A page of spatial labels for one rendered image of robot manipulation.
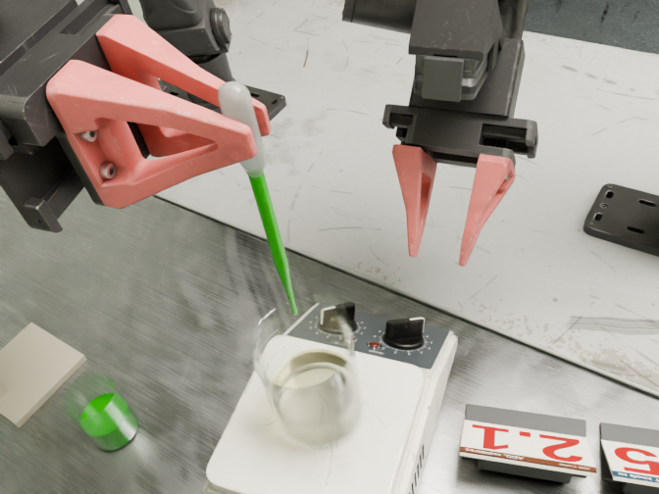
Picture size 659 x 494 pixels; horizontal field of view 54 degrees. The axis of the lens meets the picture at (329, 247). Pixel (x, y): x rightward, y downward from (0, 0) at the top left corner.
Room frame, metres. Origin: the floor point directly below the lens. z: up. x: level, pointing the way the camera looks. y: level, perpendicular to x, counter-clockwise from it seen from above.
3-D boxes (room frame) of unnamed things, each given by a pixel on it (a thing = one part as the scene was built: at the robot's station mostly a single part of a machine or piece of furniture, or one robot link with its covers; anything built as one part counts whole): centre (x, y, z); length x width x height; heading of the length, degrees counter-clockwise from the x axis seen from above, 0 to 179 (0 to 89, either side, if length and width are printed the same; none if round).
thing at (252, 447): (0.22, 0.03, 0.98); 0.12 x 0.12 x 0.01; 62
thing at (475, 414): (0.21, -0.11, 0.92); 0.09 x 0.06 x 0.04; 69
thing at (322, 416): (0.23, 0.03, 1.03); 0.07 x 0.06 x 0.08; 142
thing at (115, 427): (0.29, 0.21, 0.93); 0.04 x 0.04 x 0.06
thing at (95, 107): (0.25, 0.06, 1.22); 0.09 x 0.07 x 0.07; 62
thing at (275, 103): (0.76, 0.11, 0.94); 0.20 x 0.07 x 0.08; 49
